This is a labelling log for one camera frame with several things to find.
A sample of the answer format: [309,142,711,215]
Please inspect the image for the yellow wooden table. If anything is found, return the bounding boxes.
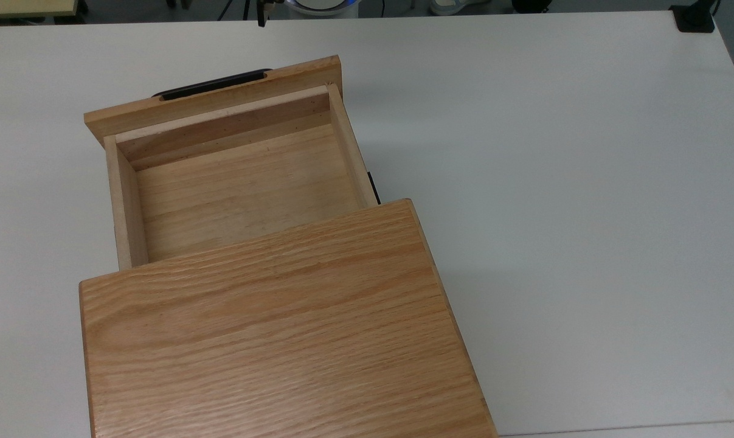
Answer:
[0,0,89,23]

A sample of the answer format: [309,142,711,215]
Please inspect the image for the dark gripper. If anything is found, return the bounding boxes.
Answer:
[256,0,283,28]

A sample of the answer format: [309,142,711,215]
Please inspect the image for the black drawer handle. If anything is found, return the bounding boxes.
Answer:
[152,68,274,101]

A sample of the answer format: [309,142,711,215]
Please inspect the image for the grey white device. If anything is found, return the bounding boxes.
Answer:
[429,0,490,16]

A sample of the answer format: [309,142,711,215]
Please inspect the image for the wooden drawer cabinet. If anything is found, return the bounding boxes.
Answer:
[78,198,500,438]

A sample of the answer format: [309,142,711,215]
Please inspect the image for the wooden sliding drawer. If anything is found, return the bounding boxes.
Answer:
[84,55,379,271]

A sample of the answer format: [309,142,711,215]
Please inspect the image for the black tripod legs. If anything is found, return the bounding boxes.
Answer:
[218,0,253,21]

